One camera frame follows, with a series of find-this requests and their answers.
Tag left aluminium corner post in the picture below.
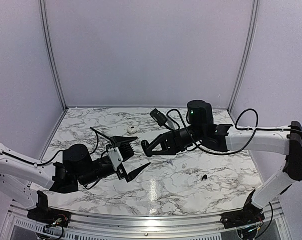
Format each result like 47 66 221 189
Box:
38 0 68 112

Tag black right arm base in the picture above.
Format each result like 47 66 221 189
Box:
220 190 265 229

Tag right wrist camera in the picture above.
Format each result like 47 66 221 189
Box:
150 108 175 131

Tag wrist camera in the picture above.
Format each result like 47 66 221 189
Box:
107 143 134 172
150 108 175 131

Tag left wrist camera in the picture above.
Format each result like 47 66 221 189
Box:
107 143 134 172

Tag beige earbud charging case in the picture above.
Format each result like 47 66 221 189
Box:
127 126 137 135

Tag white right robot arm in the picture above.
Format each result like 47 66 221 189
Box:
141 100 302 224

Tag right aluminium corner post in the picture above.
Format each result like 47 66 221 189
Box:
227 0 260 113

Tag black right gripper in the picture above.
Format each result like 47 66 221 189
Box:
144 125 205 157

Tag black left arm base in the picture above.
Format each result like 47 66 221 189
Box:
27 191 71 228

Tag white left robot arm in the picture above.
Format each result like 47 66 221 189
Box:
0 136 149 223

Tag aluminium front frame rail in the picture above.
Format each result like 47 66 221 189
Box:
0 202 291 240

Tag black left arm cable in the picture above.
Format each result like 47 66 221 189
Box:
0 127 111 191

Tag aluminium corner post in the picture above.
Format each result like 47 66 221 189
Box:
38 0 68 112
227 0 260 113

